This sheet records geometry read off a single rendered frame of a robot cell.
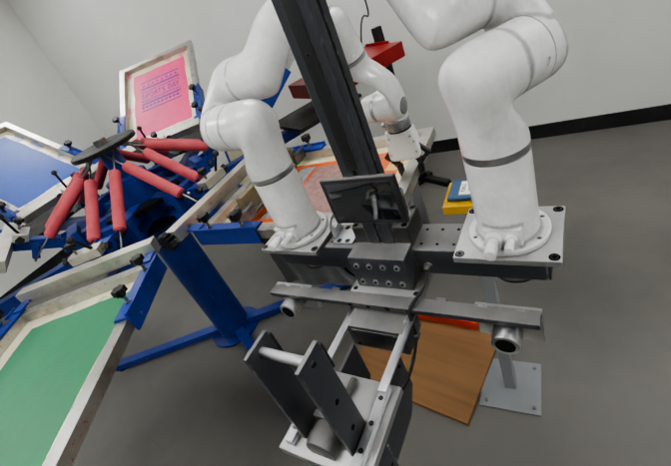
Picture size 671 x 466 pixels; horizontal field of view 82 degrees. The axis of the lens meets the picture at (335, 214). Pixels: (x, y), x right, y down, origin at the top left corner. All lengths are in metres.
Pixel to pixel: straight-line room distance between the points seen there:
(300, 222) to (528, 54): 0.52
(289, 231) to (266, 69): 0.33
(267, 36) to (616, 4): 2.62
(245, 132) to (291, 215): 0.20
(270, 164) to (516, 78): 0.45
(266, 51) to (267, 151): 0.19
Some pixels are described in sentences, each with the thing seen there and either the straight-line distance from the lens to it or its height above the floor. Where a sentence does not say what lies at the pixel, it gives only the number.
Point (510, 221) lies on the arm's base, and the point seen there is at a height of 1.19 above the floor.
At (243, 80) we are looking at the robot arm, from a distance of 0.81.
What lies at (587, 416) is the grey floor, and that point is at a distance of 1.81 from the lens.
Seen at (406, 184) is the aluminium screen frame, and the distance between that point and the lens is 1.21.
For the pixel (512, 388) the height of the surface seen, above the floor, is 0.01.
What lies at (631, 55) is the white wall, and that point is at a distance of 3.29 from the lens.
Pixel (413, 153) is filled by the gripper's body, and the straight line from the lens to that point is 1.23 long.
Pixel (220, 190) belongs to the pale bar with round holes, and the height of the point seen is 1.03.
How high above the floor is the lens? 1.58
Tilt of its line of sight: 30 degrees down
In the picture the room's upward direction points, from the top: 24 degrees counter-clockwise
